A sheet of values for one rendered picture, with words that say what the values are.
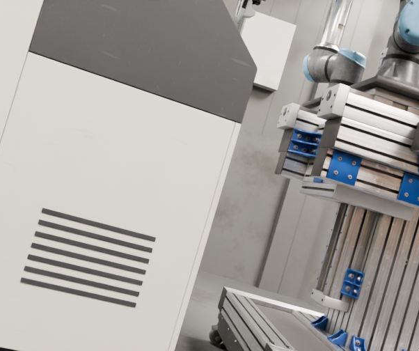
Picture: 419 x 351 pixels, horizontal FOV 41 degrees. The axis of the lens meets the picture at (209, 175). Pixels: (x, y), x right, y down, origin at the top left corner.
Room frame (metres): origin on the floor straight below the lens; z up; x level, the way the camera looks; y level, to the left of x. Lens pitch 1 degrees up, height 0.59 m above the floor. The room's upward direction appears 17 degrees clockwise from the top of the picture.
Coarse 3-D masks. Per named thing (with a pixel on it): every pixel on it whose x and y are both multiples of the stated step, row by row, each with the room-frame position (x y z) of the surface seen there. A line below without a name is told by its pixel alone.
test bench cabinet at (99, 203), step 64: (64, 64) 1.40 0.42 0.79; (64, 128) 1.42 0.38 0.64; (128, 128) 1.46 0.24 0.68; (192, 128) 1.51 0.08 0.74; (0, 192) 1.39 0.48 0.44; (64, 192) 1.43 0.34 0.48; (128, 192) 1.47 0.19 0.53; (192, 192) 1.52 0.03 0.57; (0, 256) 1.40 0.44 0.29; (64, 256) 1.44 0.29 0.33; (128, 256) 1.49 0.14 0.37; (192, 256) 1.54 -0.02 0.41; (0, 320) 1.41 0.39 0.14; (64, 320) 1.46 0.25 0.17; (128, 320) 1.50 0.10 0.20
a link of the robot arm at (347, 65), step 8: (344, 48) 2.17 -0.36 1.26; (336, 56) 2.20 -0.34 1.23; (344, 56) 2.16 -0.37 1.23; (352, 56) 2.14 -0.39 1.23; (360, 56) 2.15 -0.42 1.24; (328, 64) 2.21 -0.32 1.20; (336, 64) 2.18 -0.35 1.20; (344, 64) 2.15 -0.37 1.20; (352, 64) 2.14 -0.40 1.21; (360, 64) 2.15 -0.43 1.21; (328, 72) 2.21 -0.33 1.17; (336, 72) 2.17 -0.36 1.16; (344, 72) 2.15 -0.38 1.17; (352, 72) 2.14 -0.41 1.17; (360, 72) 2.16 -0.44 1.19; (328, 80) 2.25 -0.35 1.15; (344, 80) 2.14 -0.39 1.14; (352, 80) 2.14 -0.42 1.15; (360, 80) 2.17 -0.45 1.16
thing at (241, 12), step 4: (248, 0) 1.99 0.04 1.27; (248, 4) 1.99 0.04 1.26; (240, 8) 1.98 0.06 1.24; (244, 8) 1.98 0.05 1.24; (248, 8) 1.99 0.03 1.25; (252, 8) 1.99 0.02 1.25; (240, 12) 1.98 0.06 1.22; (244, 12) 1.99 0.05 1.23; (248, 12) 1.99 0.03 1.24; (252, 12) 2.00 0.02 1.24; (240, 16) 1.99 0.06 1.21; (252, 16) 2.00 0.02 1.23; (240, 20) 2.00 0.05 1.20
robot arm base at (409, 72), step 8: (392, 56) 1.68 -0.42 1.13; (400, 56) 1.66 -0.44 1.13; (408, 56) 1.65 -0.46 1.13; (384, 64) 1.70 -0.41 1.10; (392, 64) 1.67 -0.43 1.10; (400, 64) 1.65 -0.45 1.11; (408, 64) 1.65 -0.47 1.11; (416, 64) 1.66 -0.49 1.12; (384, 72) 1.67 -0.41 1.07; (392, 72) 1.66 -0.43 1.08; (400, 72) 1.64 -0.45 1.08; (408, 72) 1.64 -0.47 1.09; (416, 72) 1.65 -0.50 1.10; (400, 80) 1.64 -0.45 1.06; (408, 80) 1.64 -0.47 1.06; (416, 80) 1.65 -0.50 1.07
